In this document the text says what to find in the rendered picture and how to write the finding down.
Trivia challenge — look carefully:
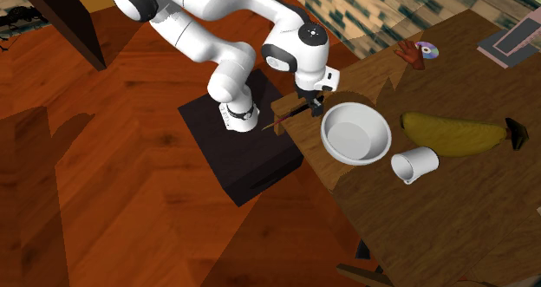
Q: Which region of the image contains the dark slender pen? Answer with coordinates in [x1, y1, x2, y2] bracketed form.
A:
[261, 107, 315, 132]

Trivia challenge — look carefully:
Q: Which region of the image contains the white bowl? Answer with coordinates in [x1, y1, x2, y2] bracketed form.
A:
[319, 101, 393, 167]

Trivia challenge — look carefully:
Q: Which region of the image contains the dark robot stand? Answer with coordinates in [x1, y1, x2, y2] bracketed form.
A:
[177, 68, 305, 208]

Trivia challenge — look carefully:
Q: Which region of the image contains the white cup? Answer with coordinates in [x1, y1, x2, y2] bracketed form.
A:
[389, 145, 441, 186]

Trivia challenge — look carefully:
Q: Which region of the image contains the shiny compact disc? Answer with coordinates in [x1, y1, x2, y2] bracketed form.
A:
[414, 41, 440, 61]

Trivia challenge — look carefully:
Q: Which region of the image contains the yellow banana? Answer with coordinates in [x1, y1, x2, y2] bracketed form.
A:
[398, 110, 531, 159]

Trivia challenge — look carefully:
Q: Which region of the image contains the wooden table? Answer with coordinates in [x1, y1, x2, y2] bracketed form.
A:
[270, 8, 541, 287]

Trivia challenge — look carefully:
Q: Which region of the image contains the grey book with pink edge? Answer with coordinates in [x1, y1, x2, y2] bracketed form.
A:
[476, 12, 541, 70]

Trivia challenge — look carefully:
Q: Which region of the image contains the dark wooden furniture leg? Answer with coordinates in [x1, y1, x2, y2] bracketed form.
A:
[10, 0, 108, 72]

